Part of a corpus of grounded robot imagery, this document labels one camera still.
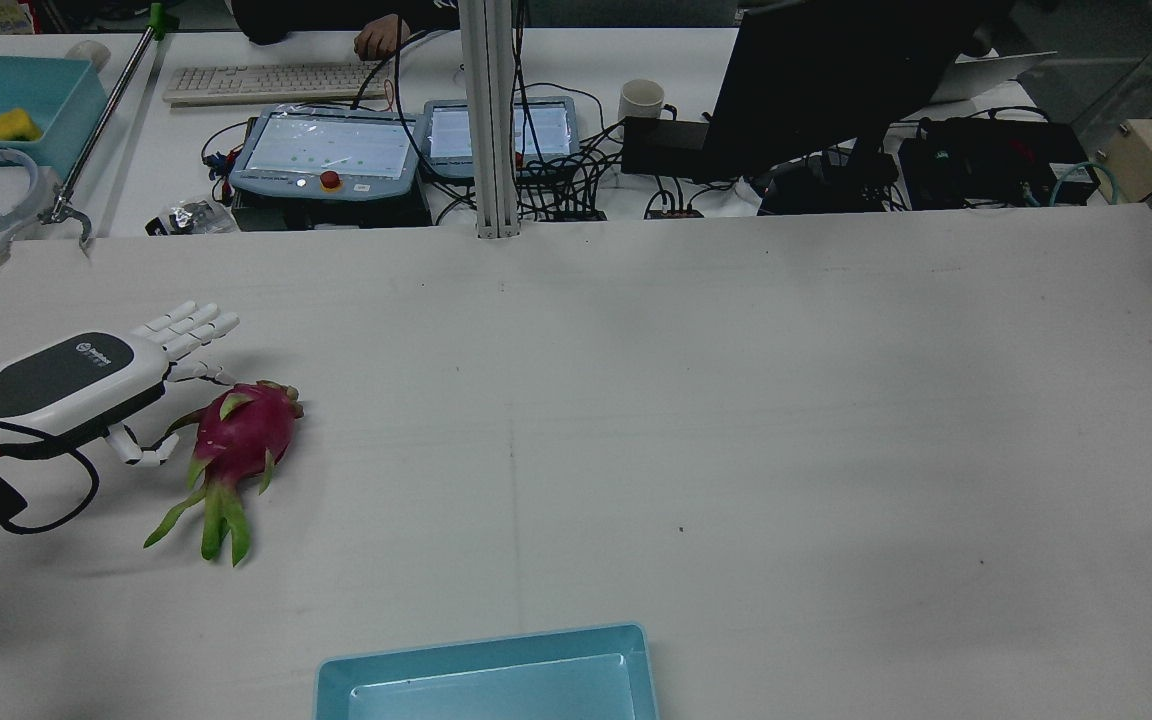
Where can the aluminium profile post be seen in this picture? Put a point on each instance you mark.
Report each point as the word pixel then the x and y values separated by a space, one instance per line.
pixel 489 120

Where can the black electronics unit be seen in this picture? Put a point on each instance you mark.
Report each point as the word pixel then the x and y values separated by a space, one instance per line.
pixel 986 160

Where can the metal reacher grabber tool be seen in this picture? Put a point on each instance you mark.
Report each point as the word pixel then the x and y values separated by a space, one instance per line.
pixel 58 210

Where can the white mug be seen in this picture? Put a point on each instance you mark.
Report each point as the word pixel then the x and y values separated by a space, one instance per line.
pixel 641 100

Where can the bystander bare hand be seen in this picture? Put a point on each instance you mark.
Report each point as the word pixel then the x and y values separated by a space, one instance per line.
pixel 381 38

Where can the clear plastic bag with parts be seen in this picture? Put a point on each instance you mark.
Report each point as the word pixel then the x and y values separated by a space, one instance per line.
pixel 191 215

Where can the light blue plastic bin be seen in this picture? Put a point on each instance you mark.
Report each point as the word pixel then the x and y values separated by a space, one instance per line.
pixel 486 690

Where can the yellow toy object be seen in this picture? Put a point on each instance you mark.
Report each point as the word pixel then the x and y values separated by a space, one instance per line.
pixel 16 125

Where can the person in dark clothing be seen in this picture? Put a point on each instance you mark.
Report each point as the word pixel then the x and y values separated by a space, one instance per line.
pixel 286 15

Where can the teach pendant with red button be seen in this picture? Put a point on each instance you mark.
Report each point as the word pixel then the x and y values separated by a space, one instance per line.
pixel 326 145

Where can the black computer monitor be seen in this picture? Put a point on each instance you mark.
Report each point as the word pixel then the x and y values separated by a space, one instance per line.
pixel 816 80

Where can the white computer keyboard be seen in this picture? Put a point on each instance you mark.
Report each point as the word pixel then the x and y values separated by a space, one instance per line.
pixel 266 82

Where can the grey blue teach pendant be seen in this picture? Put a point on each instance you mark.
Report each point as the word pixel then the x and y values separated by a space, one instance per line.
pixel 546 130

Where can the wooden box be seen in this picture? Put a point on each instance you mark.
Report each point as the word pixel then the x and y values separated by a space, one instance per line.
pixel 1146 160

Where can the black box device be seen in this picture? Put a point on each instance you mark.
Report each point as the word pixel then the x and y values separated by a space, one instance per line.
pixel 661 145

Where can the pink green dragon fruit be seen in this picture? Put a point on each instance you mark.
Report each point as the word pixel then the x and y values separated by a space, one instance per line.
pixel 241 430

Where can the white grey left robot hand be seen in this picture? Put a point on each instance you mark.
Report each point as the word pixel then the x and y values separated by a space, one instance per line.
pixel 66 380

